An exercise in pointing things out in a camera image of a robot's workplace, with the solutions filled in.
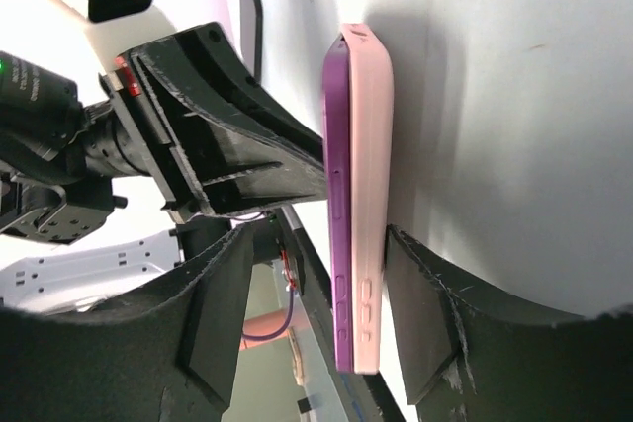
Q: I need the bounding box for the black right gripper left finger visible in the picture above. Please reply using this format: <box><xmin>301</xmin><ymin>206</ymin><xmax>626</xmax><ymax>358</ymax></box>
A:
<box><xmin>1</xmin><ymin>226</ymin><xmax>253</xmax><ymax>421</ymax></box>

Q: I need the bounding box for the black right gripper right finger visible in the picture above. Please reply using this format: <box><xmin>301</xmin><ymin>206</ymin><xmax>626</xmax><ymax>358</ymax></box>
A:
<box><xmin>386</xmin><ymin>226</ymin><xmax>632</xmax><ymax>421</ymax></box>

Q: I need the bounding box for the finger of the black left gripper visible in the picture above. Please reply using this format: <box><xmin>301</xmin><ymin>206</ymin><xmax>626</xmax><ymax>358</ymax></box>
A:
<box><xmin>125</xmin><ymin>22</ymin><xmax>323</xmax><ymax>165</ymax></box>
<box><xmin>128</xmin><ymin>59</ymin><xmax>325</xmax><ymax>217</ymax></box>

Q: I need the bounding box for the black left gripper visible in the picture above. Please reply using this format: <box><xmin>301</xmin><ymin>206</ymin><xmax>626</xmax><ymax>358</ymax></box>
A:
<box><xmin>1</xmin><ymin>50</ymin><xmax>208</xmax><ymax>244</ymax></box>

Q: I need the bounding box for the purple smartphone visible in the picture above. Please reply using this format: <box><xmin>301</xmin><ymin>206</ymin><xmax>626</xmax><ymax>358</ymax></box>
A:
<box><xmin>321</xmin><ymin>36</ymin><xmax>353</xmax><ymax>373</ymax></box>

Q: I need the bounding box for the pink silicone phone case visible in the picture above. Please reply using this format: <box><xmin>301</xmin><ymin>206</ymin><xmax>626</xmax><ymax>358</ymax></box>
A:
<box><xmin>341</xmin><ymin>23</ymin><xmax>394</xmax><ymax>375</ymax></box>

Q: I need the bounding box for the black smartphone pink edge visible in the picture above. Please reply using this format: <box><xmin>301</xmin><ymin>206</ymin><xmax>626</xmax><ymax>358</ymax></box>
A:
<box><xmin>240</xmin><ymin>0</ymin><xmax>263</xmax><ymax>81</ymax></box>

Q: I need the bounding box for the salmon pink cylinder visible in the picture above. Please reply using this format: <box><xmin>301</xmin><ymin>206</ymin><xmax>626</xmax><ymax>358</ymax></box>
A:
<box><xmin>239</xmin><ymin>309</ymin><xmax>289</xmax><ymax>351</ymax></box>

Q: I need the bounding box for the beige framed device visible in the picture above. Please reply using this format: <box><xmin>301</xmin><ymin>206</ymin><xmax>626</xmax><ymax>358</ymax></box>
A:
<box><xmin>288</xmin><ymin>329</ymin><xmax>306</xmax><ymax>387</ymax></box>

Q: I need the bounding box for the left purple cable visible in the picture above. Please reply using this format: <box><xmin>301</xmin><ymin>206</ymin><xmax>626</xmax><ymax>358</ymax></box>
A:
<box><xmin>240</xmin><ymin>209</ymin><xmax>296</xmax><ymax>343</ymax></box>

